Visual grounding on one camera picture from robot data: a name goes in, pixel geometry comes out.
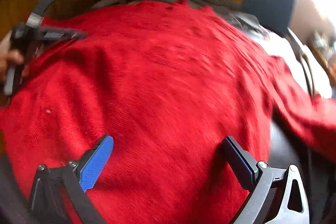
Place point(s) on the red knitted sweater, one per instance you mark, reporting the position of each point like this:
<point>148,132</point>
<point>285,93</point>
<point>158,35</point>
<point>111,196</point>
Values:
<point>157,95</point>

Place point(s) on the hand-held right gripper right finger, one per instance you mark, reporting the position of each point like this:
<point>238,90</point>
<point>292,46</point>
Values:
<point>240,161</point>

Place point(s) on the person's clothing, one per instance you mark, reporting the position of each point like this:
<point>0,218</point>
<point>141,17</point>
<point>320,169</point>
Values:
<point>10,192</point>

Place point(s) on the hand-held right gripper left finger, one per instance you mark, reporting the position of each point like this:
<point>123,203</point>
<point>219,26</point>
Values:
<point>97,163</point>

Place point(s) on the person's left hand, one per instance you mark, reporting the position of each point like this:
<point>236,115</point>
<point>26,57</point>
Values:
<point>8,57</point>

